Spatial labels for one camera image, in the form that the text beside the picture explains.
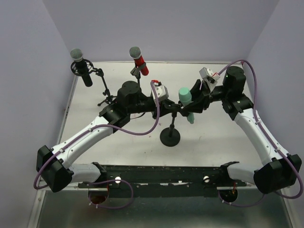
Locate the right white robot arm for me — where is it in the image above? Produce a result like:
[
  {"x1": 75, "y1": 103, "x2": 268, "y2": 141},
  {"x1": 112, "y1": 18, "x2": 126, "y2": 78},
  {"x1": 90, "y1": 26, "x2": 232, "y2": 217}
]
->
[{"x1": 179, "y1": 66, "x2": 302, "y2": 194}]

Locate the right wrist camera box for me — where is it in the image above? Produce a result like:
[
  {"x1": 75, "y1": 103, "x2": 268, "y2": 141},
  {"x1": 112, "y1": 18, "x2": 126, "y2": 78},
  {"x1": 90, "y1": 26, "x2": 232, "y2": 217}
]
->
[{"x1": 199, "y1": 67, "x2": 220, "y2": 85}]

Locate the teal green microphone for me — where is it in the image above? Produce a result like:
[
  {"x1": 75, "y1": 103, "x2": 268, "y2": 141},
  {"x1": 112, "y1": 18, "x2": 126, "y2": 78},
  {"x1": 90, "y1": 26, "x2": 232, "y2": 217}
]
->
[{"x1": 179, "y1": 87, "x2": 194, "y2": 124}]

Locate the black tripod mic stand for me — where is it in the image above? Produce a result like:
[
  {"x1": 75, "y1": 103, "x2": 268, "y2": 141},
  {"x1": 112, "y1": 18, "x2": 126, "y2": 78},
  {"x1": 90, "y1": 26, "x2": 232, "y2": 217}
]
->
[{"x1": 85, "y1": 59, "x2": 116, "y2": 107}]

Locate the red glitter microphone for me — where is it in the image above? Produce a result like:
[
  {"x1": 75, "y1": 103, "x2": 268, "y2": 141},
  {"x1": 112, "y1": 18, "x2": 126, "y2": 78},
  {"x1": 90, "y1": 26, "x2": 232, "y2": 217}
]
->
[{"x1": 129, "y1": 47, "x2": 149, "y2": 76}]

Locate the black front mounting rail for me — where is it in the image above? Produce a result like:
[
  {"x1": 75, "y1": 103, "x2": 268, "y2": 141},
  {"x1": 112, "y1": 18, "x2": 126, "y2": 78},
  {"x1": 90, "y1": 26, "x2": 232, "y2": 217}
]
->
[{"x1": 78, "y1": 165, "x2": 246, "y2": 198}]

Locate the black glitter microphone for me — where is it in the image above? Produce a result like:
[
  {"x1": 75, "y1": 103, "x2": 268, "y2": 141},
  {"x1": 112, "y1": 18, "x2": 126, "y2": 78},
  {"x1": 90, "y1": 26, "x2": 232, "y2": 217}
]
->
[{"x1": 70, "y1": 48, "x2": 93, "y2": 87}]

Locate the aluminium frame profile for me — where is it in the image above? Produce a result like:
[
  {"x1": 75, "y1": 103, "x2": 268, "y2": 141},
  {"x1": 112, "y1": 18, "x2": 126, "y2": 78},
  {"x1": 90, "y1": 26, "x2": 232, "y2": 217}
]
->
[{"x1": 26, "y1": 62, "x2": 83, "y2": 228}]

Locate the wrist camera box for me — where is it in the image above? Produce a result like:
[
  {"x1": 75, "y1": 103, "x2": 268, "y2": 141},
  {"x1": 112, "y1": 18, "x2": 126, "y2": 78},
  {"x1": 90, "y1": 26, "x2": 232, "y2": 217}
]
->
[
  {"x1": 152, "y1": 80, "x2": 169, "y2": 102},
  {"x1": 199, "y1": 67, "x2": 220, "y2": 85}
]

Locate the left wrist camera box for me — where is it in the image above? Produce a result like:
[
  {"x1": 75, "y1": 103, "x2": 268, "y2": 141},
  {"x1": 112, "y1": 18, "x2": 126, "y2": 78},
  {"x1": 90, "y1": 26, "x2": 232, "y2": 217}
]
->
[{"x1": 152, "y1": 80, "x2": 169, "y2": 102}]

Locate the round-base mic stand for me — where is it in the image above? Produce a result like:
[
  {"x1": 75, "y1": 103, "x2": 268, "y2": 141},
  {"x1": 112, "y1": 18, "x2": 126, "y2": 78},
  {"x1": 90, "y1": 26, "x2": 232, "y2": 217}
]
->
[
  {"x1": 160, "y1": 113, "x2": 181, "y2": 147},
  {"x1": 130, "y1": 63, "x2": 146, "y2": 86}
]

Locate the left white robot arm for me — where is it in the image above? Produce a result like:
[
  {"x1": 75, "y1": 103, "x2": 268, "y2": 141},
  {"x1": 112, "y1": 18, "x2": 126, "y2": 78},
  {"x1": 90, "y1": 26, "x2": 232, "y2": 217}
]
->
[{"x1": 33, "y1": 80, "x2": 166, "y2": 192}]

